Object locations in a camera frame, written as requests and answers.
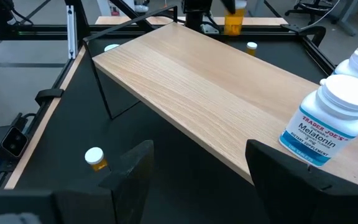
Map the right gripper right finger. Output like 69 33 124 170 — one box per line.
246 139 358 224

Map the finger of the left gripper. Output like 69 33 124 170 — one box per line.
221 0 237 15

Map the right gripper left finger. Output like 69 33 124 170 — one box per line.
98 139 154 224

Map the black office chair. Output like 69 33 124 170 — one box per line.
284 0 338 19

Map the grey desk leg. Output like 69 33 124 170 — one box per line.
337 0 358 37

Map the silver aluminium extrusion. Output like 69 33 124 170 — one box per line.
66 4 78 60

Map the white cable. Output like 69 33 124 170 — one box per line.
300 0 343 31

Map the small black camera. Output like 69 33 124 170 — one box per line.
0 113 30 162

